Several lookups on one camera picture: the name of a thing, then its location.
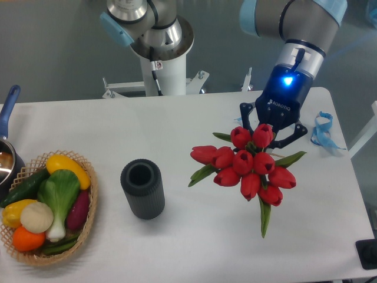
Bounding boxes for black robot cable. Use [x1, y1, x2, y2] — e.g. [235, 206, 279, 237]
[148, 47, 164, 97]

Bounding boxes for white garlic bulb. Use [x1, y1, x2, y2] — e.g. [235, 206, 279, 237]
[20, 202, 54, 233]

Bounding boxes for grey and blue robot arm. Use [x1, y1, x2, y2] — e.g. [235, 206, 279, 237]
[100, 1, 347, 149]

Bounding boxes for yellow bell pepper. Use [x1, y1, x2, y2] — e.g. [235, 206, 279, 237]
[2, 199, 37, 228]

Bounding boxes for black device table corner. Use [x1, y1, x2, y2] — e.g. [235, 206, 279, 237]
[355, 239, 376, 270]

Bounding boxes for orange fruit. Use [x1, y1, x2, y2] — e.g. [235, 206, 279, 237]
[12, 226, 45, 252]

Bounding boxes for blue ribbon right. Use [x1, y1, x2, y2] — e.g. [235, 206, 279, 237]
[310, 111, 346, 154]

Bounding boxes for white metal frame right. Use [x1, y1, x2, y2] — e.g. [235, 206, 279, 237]
[349, 101, 376, 159]

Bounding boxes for green cucumber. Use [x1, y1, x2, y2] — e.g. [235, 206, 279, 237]
[1, 168, 49, 208]

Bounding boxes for dark grey ribbed vase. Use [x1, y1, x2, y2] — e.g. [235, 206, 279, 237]
[120, 159, 165, 220]

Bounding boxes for green bok choy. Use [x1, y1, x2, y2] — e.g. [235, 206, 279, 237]
[37, 169, 80, 242]

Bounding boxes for blue-handled saucepan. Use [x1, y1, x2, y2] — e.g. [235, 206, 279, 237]
[1, 85, 25, 200]

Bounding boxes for green pea pods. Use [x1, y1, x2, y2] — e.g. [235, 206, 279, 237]
[41, 234, 79, 256]

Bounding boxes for woven wicker basket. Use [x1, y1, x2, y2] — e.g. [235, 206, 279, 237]
[1, 150, 98, 266]

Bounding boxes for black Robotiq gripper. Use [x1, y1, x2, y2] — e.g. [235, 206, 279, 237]
[239, 65, 312, 149]

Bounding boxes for red tulip bouquet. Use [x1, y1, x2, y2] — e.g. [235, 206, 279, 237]
[188, 124, 305, 236]

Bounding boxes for purple sweet potato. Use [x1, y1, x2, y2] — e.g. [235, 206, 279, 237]
[66, 190, 90, 230]

